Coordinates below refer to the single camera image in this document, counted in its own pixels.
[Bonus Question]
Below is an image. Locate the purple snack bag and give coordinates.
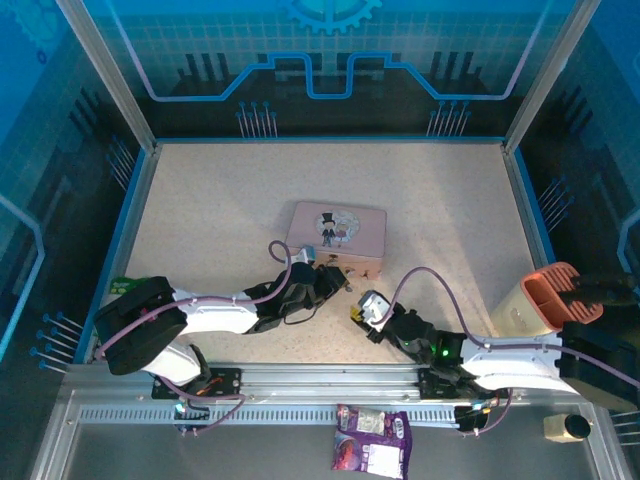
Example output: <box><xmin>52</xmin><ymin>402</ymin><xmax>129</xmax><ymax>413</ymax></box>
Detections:
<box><xmin>331</xmin><ymin>403</ymin><xmax>412</xmax><ymax>480</ymax></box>

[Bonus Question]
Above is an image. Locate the pink tin box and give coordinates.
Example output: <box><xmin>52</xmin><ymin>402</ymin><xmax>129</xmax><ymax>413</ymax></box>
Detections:
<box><xmin>284</xmin><ymin>200</ymin><xmax>389</xmax><ymax>281</ymax></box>

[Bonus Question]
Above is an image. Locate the black round cap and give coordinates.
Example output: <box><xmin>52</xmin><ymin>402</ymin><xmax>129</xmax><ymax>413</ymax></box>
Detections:
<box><xmin>564</xmin><ymin>414</ymin><xmax>592</xmax><ymax>440</ymax></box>

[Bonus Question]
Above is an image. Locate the small circuit board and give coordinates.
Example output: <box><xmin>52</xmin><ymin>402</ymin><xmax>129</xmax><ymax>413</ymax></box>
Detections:
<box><xmin>172</xmin><ymin>393</ymin><xmax>211</xmax><ymax>432</ymax></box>
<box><xmin>453</xmin><ymin>399</ymin><xmax>496</xmax><ymax>434</ymax></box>

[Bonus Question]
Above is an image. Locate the aluminium frame post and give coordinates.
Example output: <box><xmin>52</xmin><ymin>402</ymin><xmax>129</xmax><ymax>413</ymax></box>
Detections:
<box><xmin>501</xmin><ymin>0</ymin><xmax>604</xmax><ymax>154</ymax></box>
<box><xmin>53</xmin><ymin>0</ymin><xmax>160</xmax><ymax>154</ymax></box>

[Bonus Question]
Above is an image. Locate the slotted cable duct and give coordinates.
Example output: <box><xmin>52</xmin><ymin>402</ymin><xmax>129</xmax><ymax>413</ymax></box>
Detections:
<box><xmin>78</xmin><ymin>405</ymin><xmax>461</xmax><ymax>424</ymax></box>

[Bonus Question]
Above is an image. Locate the right small circuit board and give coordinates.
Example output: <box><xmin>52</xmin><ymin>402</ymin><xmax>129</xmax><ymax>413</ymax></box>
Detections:
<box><xmin>453</xmin><ymin>399</ymin><xmax>496</xmax><ymax>434</ymax></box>

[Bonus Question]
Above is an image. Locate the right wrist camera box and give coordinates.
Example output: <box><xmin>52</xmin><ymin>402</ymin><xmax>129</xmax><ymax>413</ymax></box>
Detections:
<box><xmin>358</xmin><ymin>290</ymin><xmax>392</xmax><ymax>326</ymax></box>

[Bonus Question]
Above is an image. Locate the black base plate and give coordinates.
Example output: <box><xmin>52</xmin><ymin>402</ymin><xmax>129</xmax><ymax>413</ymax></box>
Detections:
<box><xmin>417</xmin><ymin>367</ymin><xmax>509</xmax><ymax>401</ymax></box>
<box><xmin>151</xmin><ymin>367</ymin><xmax>244</xmax><ymax>401</ymax></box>

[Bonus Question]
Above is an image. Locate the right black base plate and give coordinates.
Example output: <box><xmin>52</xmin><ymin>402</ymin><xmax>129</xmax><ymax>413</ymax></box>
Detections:
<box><xmin>417</xmin><ymin>367</ymin><xmax>509</xmax><ymax>401</ymax></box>

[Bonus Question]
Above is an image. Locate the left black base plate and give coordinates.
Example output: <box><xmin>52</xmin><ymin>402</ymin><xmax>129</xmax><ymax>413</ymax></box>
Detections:
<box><xmin>151</xmin><ymin>367</ymin><xmax>244</xmax><ymax>401</ymax></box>

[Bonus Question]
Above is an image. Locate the left small circuit board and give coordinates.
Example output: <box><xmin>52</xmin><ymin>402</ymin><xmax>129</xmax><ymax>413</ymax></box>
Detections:
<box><xmin>172</xmin><ymin>393</ymin><xmax>211</xmax><ymax>432</ymax></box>

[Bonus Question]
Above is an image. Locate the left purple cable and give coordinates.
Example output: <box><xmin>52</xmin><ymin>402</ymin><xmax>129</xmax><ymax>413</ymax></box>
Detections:
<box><xmin>97</xmin><ymin>239</ymin><xmax>296</xmax><ymax>436</ymax></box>

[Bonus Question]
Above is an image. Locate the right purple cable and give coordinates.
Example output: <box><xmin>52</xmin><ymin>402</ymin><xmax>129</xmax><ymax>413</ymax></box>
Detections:
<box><xmin>387</xmin><ymin>266</ymin><xmax>640</xmax><ymax>436</ymax></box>

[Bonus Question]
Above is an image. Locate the purple cable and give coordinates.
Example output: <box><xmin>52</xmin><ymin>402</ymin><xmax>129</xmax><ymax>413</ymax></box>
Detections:
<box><xmin>97</xmin><ymin>239</ymin><xmax>296</xmax><ymax>436</ymax></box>
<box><xmin>387</xmin><ymin>266</ymin><xmax>640</xmax><ymax>436</ymax></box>

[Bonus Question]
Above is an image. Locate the beige bin with orange rim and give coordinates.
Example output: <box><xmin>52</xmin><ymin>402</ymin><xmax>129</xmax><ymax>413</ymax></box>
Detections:
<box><xmin>489</xmin><ymin>262</ymin><xmax>605</xmax><ymax>339</ymax></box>

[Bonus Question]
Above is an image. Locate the aluminium rail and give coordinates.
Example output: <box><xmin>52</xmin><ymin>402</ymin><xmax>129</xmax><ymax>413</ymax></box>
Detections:
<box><xmin>62</xmin><ymin>363</ymin><xmax>599</xmax><ymax>404</ymax></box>

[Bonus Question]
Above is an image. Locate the green packet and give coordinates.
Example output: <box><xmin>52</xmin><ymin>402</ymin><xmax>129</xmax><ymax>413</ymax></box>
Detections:
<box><xmin>108</xmin><ymin>276</ymin><xmax>147</xmax><ymax>297</ymax></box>

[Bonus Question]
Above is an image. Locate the small beige black cylinder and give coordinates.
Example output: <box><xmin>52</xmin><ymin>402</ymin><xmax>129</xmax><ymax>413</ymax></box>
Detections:
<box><xmin>543</xmin><ymin>414</ymin><xmax>574</xmax><ymax>444</ymax></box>

